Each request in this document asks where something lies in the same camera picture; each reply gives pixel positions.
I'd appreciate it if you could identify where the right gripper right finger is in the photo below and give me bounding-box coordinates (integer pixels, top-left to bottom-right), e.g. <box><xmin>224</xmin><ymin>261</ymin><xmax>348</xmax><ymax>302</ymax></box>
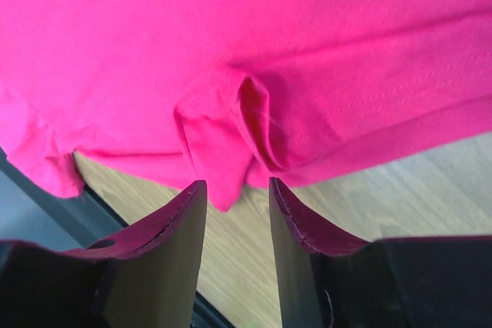
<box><xmin>269</xmin><ymin>177</ymin><xmax>491</xmax><ymax>327</ymax></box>

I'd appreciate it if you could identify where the pink t shirt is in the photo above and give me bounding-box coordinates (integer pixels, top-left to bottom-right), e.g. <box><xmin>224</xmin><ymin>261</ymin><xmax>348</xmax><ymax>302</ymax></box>
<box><xmin>1</xmin><ymin>0</ymin><xmax>491</xmax><ymax>210</ymax></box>

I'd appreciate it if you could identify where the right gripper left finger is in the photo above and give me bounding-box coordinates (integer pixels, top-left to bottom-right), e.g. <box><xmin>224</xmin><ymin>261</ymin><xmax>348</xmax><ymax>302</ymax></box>
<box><xmin>1</xmin><ymin>181</ymin><xmax>207</xmax><ymax>327</ymax></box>

